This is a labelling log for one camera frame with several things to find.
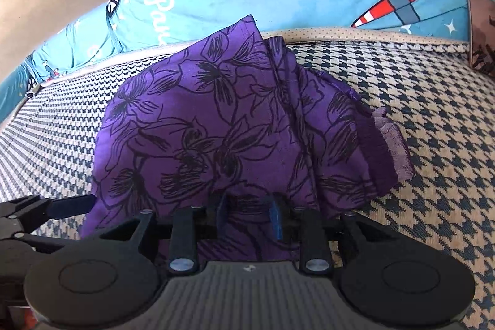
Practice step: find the purple floral garment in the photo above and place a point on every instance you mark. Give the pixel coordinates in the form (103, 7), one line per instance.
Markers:
(216, 113)

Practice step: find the brown patterned scarf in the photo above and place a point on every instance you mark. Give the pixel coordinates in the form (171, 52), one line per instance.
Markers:
(483, 36)

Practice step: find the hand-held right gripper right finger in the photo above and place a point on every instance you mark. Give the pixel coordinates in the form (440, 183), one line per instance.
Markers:
(276, 218)

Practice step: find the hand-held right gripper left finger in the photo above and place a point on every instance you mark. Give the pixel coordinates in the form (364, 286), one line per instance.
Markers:
(221, 216)

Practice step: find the houndstooth sofa mat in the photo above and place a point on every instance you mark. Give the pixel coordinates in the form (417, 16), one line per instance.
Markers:
(425, 121)

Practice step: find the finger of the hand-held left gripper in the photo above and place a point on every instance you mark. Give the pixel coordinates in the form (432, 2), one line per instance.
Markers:
(38, 243)
(71, 206)

